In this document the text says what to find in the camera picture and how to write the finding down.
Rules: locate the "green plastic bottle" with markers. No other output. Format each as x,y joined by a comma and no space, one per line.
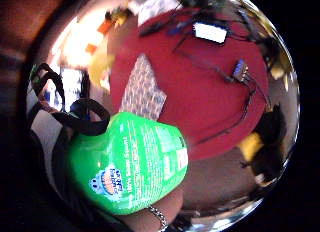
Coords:
133,158

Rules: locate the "yellow soft toy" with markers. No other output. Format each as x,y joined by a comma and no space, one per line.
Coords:
100,65

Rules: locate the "grey patterned place mat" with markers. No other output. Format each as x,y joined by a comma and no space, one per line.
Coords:
143,90

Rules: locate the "orange block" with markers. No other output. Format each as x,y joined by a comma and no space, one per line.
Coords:
90,48
105,26

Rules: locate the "white patterned cloth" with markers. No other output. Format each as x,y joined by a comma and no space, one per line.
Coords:
156,7

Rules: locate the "white rectangular device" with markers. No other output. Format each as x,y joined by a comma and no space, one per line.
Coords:
210,32

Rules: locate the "small blue hub device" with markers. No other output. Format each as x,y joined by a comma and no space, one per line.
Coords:
240,71

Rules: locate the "yellow object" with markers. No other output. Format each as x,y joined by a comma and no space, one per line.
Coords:
250,146

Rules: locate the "black bag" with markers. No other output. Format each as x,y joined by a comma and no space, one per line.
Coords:
270,142

